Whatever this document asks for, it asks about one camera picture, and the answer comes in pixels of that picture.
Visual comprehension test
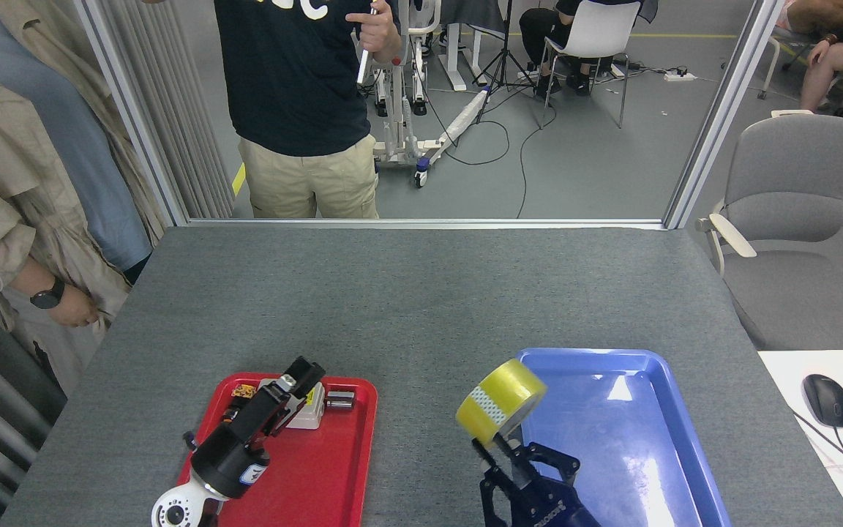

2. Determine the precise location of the white stand on wheels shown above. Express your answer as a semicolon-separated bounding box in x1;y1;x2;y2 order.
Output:
370;0;492;190

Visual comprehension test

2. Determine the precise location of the silver post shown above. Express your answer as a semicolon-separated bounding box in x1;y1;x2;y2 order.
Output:
73;0;190;227
662;0;786;231

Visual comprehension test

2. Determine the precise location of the black mouse cable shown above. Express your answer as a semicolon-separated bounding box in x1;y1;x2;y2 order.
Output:
790;407;843;500

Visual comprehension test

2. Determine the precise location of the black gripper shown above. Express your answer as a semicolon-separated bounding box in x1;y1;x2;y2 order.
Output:
471;438;602;527
189;356;326;503

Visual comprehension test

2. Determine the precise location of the red plastic tray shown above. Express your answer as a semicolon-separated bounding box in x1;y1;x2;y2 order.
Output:
176;373;379;527

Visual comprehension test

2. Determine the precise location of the silver horizontal rail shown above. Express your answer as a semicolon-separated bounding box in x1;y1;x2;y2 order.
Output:
186;217;668;232

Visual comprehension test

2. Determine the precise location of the black computer mouse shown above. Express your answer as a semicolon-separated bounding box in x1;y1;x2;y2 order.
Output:
802;373;843;430

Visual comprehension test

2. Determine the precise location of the white switch box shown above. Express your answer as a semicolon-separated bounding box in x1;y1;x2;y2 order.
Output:
258;377;326;431

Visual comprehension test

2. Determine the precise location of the white chair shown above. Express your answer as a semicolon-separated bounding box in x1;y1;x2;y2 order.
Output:
541;0;642;131

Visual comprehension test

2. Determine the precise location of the silver laptop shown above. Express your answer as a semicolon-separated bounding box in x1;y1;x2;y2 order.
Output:
356;3;379;86

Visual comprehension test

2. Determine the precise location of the blue plastic tray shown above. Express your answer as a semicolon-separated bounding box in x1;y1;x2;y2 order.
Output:
513;348;733;527

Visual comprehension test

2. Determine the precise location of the white desk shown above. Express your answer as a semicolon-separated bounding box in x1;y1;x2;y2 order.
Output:
757;349;843;527

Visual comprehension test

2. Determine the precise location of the black wrist watch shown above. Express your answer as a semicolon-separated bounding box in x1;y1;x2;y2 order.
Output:
29;276;67;310

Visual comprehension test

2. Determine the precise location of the black tripod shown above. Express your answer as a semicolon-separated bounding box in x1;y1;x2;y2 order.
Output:
472;0;541;127

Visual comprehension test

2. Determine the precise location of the yellow tape roll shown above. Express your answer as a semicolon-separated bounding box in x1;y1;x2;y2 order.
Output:
455;358;549;449

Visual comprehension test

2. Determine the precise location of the black floor cable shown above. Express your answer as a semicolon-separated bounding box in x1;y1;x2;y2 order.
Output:
421;81;558;220

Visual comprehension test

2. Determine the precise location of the person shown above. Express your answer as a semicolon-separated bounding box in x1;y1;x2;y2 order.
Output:
518;0;660;100
779;0;843;138
140;0;402;220
0;0;168;400

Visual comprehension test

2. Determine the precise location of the grey office chair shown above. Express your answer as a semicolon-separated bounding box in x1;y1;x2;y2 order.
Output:
695;110;843;351

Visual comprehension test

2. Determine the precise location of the person's hand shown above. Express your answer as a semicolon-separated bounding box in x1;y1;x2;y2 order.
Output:
806;37;837;71
47;288;102;328
345;0;402;66

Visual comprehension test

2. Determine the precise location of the grey pleated panel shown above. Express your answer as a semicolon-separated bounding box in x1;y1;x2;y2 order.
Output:
102;0;237;220

